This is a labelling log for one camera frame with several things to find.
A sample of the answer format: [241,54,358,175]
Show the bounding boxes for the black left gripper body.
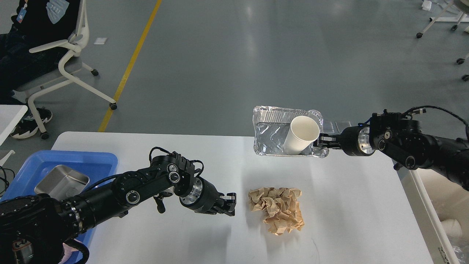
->
[180,177,221,215]

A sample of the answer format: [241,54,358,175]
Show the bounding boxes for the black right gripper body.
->
[341,126,375,157]

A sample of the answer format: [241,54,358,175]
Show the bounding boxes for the white paper cup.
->
[283,115,320,155]

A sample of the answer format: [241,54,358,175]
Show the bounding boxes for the brown paper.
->
[248,187,304,236]

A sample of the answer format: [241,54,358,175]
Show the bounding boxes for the aluminium foil tray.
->
[252,106,324,157]

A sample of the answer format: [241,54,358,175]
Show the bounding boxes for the square steel container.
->
[34,164,89,200]

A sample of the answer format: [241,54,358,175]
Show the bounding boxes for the pink mug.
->
[59,243,77,264]

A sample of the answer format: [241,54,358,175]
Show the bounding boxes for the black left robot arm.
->
[0,147,236,264]

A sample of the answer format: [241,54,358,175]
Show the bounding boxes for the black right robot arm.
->
[313,106,469,190]

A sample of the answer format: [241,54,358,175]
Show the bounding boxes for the clear floor plate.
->
[323,120,335,134]
[335,121,353,134]

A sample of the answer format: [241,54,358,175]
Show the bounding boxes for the white plastic bin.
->
[398,168,469,264]

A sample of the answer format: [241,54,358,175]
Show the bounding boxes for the blue plastic tray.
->
[1,150,118,264]

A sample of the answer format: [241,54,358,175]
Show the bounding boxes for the black chair caster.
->
[455,51,469,82]

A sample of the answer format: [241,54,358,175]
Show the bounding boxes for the white cup in bin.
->
[440,219,463,239]

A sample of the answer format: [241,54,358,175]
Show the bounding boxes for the white office chair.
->
[15,0,117,140]

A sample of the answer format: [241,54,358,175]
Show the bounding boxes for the seated person in black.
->
[0,0,81,140]

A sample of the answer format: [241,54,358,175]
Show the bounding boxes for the white rolling frame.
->
[416,0,469,39]

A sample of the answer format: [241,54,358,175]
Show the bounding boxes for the black cable bundle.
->
[0,166,15,197]

